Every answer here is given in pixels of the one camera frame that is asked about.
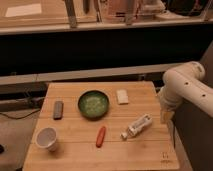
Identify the dark grey eraser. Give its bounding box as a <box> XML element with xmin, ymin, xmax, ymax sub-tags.
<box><xmin>53</xmin><ymin>101</ymin><xmax>63</xmax><ymax>120</ymax></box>

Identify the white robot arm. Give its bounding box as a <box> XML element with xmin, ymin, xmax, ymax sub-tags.
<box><xmin>157</xmin><ymin>61</ymin><xmax>213</xmax><ymax>124</ymax></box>

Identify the green ceramic bowl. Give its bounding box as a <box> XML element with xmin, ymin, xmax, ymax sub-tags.
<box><xmin>78</xmin><ymin>90</ymin><xmax>109</xmax><ymax>120</ymax></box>

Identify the white plastic bottle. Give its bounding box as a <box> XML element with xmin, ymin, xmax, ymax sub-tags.
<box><xmin>121</xmin><ymin>114</ymin><xmax>152</xmax><ymax>140</ymax></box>

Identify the white sponge block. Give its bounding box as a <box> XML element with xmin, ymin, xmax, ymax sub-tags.
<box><xmin>116</xmin><ymin>89</ymin><xmax>129</xmax><ymax>104</ymax></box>

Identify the red carrot toy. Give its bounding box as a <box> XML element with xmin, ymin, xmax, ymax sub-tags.
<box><xmin>96</xmin><ymin>126</ymin><xmax>106</xmax><ymax>148</ymax></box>

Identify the white paper sheet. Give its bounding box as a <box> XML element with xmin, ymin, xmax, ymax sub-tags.
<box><xmin>5</xmin><ymin>3</ymin><xmax>42</xmax><ymax>17</ymax></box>

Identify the black cable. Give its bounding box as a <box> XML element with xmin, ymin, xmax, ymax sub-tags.
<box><xmin>0</xmin><ymin>108</ymin><xmax>42</xmax><ymax>121</ymax></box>

